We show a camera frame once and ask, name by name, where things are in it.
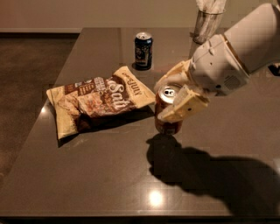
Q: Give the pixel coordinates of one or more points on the clear glass cup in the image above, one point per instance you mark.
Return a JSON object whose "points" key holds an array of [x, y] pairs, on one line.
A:
{"points": [[206, 26]]}

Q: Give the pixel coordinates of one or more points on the brown chip bag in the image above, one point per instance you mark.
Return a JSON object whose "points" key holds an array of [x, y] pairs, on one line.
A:
{"points": [[81, 105]]}

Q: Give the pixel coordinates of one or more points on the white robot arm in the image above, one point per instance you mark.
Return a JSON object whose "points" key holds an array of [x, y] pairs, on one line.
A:
{"points": [[255, 41]]}

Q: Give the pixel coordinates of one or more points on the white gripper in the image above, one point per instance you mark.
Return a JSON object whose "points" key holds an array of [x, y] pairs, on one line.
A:
{"points": [[216, 65]]}

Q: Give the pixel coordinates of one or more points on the blue soda can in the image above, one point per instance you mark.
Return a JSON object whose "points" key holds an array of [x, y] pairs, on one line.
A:
{"points": [[143, 51]]}

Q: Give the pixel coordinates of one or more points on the white straws bundle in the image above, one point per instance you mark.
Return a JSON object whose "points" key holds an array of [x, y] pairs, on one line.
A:
{"points": [[211, 6]]}

